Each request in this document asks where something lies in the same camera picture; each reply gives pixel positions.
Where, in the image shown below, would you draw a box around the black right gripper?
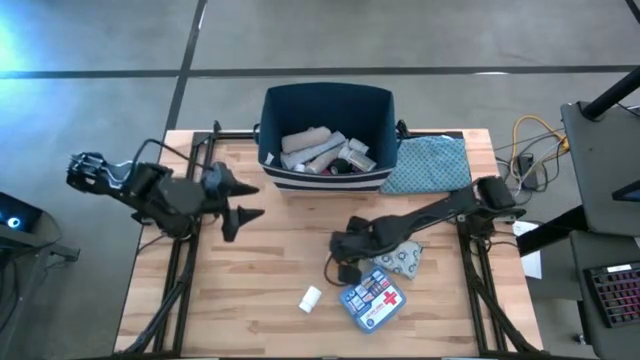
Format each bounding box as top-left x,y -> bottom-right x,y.
328,215 -> 387,287

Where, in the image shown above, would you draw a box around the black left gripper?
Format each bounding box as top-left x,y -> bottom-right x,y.
199,160 -> 266,244

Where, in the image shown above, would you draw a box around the grey circle-patterned pouch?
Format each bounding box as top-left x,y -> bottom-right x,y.
371,239 -> 425,281

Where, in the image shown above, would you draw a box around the beige bandage roll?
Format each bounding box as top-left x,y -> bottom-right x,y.
280,125 -> 333,155
304,141 -> 349,175

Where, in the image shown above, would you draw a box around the navy fabric basket, white stripes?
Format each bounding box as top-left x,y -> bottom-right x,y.
256,81 -> 400,193

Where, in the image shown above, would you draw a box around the blue first aid kit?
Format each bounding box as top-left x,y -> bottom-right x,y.
339,265 -> 408,334

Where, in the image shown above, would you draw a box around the blue patterned cloth pouch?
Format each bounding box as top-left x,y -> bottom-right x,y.
379,135 -> 473,196

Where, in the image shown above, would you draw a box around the white paper sheet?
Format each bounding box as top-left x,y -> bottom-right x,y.
513,220 -> 543,281

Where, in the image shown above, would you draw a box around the black metal stand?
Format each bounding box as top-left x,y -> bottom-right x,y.
0,209 -> 82,287

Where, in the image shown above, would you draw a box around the black power adapter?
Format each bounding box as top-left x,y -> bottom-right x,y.
516,153 -> 540,191

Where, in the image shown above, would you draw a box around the black device, blue light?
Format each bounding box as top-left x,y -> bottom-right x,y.
0,191 -> 44,234

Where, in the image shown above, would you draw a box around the backlit black keyboard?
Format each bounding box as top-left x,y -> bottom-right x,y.
583,261 -> 640,329

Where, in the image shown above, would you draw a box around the black desk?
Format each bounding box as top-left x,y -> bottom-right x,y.
560,101 -> 640,237

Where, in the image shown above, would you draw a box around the black monitor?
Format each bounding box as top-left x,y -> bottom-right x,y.
611,179 -> 640,204

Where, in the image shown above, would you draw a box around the black pole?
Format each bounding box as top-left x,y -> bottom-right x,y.
581,67 -> 640,122

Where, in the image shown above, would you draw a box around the grey cable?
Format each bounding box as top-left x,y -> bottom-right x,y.
494,127 -> 571,197

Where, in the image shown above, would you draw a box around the yellow cable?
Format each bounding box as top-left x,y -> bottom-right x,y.
509,114 -> 570,182

